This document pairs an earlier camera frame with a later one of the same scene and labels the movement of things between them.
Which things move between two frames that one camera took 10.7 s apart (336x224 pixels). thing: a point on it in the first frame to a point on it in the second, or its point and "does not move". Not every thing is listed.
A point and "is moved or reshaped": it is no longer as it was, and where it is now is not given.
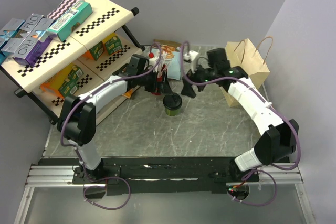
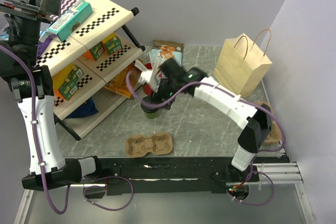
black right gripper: (187, 89) to (160, 94)
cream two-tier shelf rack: (107, 44) does not move
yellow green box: (112, 43) does not move
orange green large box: (65, 83) does not move
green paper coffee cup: (172, 113) to (151, 115)
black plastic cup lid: (172, 102) is moved or reshaped
